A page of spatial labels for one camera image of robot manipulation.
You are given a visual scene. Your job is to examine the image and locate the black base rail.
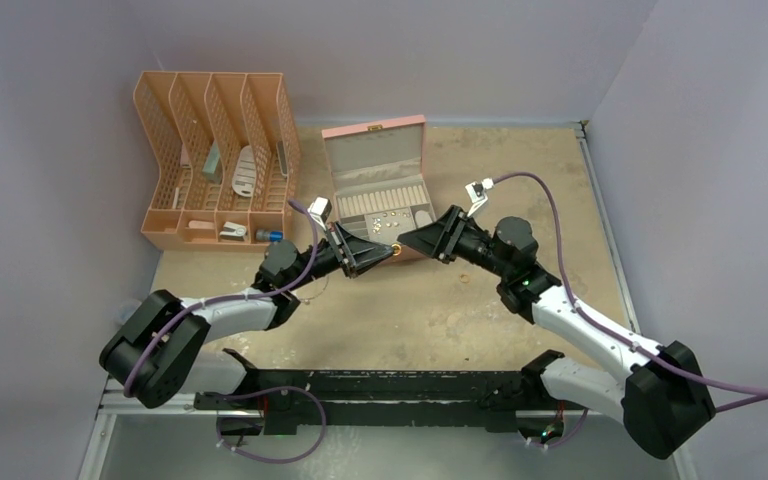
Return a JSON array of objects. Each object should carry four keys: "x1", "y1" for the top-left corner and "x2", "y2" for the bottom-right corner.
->
[{"x1": 195, "y1": 369, "x2": 582, "y2": 435}]

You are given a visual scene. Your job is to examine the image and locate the clear plastic cup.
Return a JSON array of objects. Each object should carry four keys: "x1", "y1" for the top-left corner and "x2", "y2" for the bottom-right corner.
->
[{"x1": 114, "y1": 299, "x2": 141, "y2": 325}]

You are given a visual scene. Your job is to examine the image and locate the pink jewelry box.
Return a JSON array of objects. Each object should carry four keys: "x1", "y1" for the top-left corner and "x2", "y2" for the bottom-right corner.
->
[{"x1": 321, "y1": 115, "x2": 437, "y2": 245}]

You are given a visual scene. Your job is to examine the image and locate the blue cylinder in organizer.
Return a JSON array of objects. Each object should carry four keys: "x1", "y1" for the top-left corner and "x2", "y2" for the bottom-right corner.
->
[{"x1": 255, "y1": 229, "x2": 284, "y2": 243}]

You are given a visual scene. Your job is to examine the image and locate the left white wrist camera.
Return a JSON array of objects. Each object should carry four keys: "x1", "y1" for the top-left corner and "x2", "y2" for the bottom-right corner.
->
[{"x1": 307, "y1": 196, "x2": 332, "y2": 230}]

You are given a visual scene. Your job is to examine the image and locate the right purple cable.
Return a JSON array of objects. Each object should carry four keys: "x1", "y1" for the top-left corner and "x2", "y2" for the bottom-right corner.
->
[{"x1": 489, "y1": 172, "x2": 768, "y2": 415}]

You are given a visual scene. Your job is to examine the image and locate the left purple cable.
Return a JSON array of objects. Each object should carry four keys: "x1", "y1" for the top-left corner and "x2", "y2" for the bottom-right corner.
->
[{"x1": 122, "y1": 198, "x2": 320, "y2": 399}]

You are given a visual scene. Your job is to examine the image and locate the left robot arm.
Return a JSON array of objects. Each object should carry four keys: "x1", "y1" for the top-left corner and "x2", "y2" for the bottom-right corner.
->
[{"x1": 99, "y1": 222, "x2": 396, "y2": 408}]

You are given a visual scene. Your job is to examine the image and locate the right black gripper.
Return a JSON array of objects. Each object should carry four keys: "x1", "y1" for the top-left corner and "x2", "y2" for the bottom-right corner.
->
[{"x1": 398, "y1": 205, "x2": 511, "y2": 278}]

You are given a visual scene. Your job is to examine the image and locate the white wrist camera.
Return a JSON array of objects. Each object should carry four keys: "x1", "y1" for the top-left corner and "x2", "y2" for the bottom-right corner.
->
[
  {"x1": 465, "y1": 178, "x2": 495, "y2": 217},
  {"x1": 307, "y1": 196, "x2": 332, "y2": 230}
]

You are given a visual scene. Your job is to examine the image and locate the grey metal block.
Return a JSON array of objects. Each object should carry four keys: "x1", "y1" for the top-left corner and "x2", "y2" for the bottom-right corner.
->
[{"x1": 201, "y1": 143, "x2": 223, "y2": 185}]

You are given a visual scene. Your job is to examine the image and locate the white oval pad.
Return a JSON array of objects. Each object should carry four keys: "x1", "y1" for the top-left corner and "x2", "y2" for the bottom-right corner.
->
[{"x1": 414, "y1": 210, "x2": 434, "y2": 228}]

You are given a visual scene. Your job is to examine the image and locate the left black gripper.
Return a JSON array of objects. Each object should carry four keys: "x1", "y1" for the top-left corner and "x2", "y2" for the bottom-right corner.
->
[{"x1": 284, "y1": 221, "x2": 392, "y2": 292}]

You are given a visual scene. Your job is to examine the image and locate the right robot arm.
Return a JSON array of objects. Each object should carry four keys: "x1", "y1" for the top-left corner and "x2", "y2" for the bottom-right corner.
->
[{"x1": 398, "y1": 206, "x2": 716, "y2": 459}]

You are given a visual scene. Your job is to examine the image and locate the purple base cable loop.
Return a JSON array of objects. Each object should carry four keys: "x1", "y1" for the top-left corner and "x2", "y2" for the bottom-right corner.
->
[{"x1": 215, "y1": 382, "x2": 332, "y2": 466}]

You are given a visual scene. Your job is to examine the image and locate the earrings in box tray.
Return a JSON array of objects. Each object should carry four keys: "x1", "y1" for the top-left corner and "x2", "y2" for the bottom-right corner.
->
[{"x1": 365, "y1": 209, "x2": 415, "y2": 234}]

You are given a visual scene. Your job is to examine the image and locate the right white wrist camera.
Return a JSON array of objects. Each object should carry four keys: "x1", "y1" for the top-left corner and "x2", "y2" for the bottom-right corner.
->
[{"x1": 465, "y1": 178, "x2": 495, "y2": 217}]

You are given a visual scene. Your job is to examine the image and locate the orange plastic file organizer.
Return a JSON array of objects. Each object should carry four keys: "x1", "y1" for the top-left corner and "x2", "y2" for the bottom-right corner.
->
[{"x1": 133, "y1": 71, "x2": 302, "y2": 252}]

